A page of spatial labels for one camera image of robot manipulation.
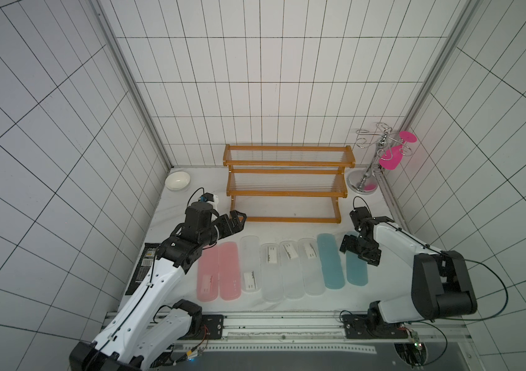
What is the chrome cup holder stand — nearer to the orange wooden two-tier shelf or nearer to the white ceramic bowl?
the orange wooden two-tier shelf

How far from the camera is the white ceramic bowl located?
109 cm

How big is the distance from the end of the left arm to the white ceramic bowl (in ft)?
1.66

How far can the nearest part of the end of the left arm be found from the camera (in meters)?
0.55
